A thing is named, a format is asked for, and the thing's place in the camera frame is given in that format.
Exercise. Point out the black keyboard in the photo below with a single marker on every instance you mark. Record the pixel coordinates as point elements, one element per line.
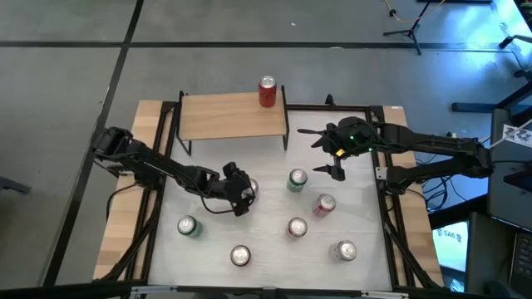
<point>523,261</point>

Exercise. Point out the black wooden-top shelf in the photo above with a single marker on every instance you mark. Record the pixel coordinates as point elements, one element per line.
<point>216,120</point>

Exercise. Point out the monitor with white screen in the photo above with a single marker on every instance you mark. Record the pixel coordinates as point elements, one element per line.
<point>451,245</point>

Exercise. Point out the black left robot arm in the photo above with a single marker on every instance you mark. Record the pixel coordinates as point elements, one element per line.
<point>145,160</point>

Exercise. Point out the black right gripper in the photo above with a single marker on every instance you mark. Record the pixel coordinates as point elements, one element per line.
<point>353,137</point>

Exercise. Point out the white printed paper sign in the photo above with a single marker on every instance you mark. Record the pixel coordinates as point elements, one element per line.
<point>517,135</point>

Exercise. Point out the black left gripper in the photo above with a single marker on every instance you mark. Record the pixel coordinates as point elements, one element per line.
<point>226,184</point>

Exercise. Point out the green Sprite can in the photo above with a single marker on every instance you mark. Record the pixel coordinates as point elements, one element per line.
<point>297,178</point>
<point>187,225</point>

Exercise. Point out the black furniture foot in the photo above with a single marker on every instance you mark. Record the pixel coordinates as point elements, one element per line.
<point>12,184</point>

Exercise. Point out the silver aluminium extrusion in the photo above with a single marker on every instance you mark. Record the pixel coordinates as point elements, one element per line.
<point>384,295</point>
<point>154,290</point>

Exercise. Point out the black metal table frame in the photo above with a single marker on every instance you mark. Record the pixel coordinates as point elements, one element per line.
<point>353,107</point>

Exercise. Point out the red Coke Zero can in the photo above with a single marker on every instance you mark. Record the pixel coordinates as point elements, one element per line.
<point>297,227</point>
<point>267,95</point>

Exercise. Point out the black tripod stand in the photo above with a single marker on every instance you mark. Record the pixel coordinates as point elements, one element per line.
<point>411,31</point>

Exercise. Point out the small black clamp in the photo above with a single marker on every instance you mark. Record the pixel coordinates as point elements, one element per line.
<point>330,100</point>

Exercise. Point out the grey desk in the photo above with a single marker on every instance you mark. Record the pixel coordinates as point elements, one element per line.
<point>507,199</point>

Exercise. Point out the small white bracket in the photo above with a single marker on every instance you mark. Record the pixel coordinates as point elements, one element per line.
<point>381,173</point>

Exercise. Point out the silver Diet Coke can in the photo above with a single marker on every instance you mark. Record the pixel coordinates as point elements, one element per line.
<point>254,186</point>
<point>345,250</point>

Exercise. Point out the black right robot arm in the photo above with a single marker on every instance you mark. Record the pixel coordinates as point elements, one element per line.
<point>436,145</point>

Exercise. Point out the black floor stand base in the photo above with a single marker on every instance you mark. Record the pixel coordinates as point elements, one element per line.
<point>474,107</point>

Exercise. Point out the red Star Wars Coca-Cola can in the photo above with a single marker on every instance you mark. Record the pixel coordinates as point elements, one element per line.
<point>325,203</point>

